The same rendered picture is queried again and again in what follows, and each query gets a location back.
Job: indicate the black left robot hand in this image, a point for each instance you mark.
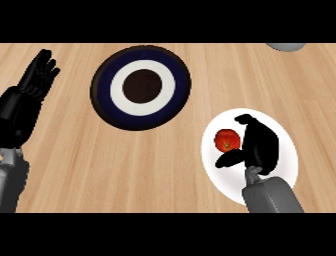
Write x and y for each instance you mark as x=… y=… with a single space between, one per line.
x=16 y=113

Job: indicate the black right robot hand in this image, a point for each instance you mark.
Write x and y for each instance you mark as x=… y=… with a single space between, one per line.
x=259 y=146

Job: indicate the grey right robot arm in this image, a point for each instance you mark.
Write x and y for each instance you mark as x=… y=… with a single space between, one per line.
x=268 y=195

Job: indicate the red tomato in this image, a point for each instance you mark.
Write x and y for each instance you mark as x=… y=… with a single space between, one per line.
x=225 y=140

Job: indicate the dark blue and white plate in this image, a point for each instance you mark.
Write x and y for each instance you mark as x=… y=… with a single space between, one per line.
x=141 y=87

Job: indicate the grey rounded object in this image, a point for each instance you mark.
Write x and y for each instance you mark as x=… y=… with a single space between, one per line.
x=284 y=46

